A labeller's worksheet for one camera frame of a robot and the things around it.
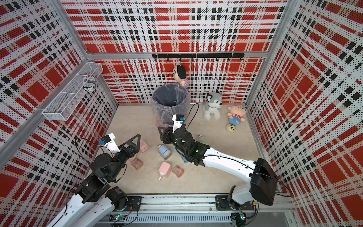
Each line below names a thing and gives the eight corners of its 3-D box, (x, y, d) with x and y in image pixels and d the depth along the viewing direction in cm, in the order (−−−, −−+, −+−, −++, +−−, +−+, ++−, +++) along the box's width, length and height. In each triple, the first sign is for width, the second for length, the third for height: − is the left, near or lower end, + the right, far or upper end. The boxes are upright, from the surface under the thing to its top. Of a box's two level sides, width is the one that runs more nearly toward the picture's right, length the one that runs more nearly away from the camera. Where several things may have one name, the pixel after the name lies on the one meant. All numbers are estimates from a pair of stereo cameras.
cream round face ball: (226, 132, 105) (227, 129, 102) (225, 126, 108) (226, 123, 105) (234, 132, 105) (235, 129, 102) (233, 126, 108) (234, 123, 105)
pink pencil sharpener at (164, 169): (159, 180, 83) (157, 176, 78) (161, 166, 88) (159, 161, 83) (170, 180, 83) (169, 176, 78) (171, 166, 88) (170, 161, 83)
